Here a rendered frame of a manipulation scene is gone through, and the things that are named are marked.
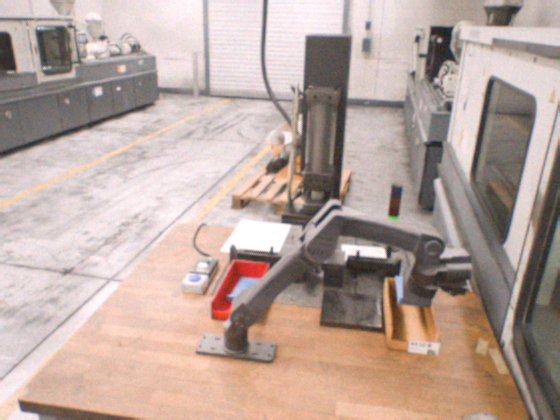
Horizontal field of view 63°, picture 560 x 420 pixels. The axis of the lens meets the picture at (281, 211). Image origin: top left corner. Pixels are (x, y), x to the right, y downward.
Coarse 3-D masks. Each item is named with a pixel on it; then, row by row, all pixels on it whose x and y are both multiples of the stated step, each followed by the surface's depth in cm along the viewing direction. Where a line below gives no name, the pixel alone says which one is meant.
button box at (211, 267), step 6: (198, 228) 184; (192, 240) 174; (198, 258) 156; (210, 258) 157; (216, 258) 156; (210, 264) 153; (216, 264) 155; (192, 270) 149; (198, 270) 149; (204, 270) 149; (210, 270) 149; (210, 276) 149
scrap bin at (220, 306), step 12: (240, 264) 150; (252, 264) 149; (264, 264) 149; (228, 276) 143; (240, 276) 151; (252, 276) 151; (228, 288) 144; (216, 300) 132; (216, 312) 128; (228, 312) 128
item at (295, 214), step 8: (312, 192) 140; (320, 192) 139; (304, 200) 139; (312, 200) 140; (320, 200) 140; (328, 200) 140; (288, 208) 144; (296, 208) 144; (304, 208) 137; (312, 208) 137; (320, 208) 137; (288, 216) 140; (296, 216) 140; (304, 216) 139; (312, 216) 139; (288, 224) 141; (296, 224) 141; (304, 224) 140
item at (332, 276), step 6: (324, 270) 145; (330, 270) 145; (336, 270) 145; (342, 270) 144; (300, 276) 148; (324, 276) 146; (330, 276) 146; (336, 276) 145; (342, 276) 145; (294, 282) 149; (300, 282) 148; (324, 282) 147; (330, 282) 147; (336, 282) 146; (342, 282) 146
